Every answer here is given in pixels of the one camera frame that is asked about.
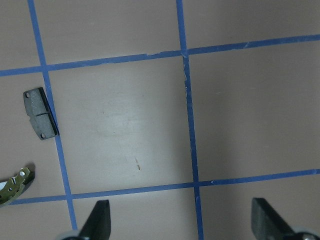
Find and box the olive brake shoe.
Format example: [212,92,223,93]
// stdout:
[0,162,36,208]

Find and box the grey brake pad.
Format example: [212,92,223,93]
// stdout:
[23,87,59,141]

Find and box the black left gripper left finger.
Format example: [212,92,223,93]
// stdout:
[78,200,111,240]

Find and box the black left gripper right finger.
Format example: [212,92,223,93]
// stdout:
[251,198,300,240]

